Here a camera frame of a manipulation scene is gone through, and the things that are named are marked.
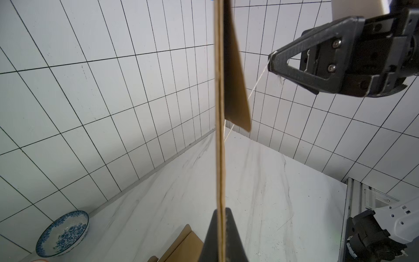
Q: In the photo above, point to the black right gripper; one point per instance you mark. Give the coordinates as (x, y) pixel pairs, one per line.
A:
(354, 56)

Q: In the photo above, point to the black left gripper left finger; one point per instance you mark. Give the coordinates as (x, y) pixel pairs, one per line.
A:
(209, 252)

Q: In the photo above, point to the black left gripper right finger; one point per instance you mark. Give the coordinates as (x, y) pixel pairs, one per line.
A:
(234, 248)

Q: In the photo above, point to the brown kraft file bags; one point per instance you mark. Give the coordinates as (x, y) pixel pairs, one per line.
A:
(231, 105)

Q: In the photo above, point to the blue white patterned bowl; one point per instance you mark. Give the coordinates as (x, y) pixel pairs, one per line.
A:
(63, 235)

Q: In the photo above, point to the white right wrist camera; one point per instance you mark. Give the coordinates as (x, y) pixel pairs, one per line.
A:
(365, 8)

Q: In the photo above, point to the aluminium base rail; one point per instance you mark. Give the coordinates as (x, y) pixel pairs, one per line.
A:
(360, 197)

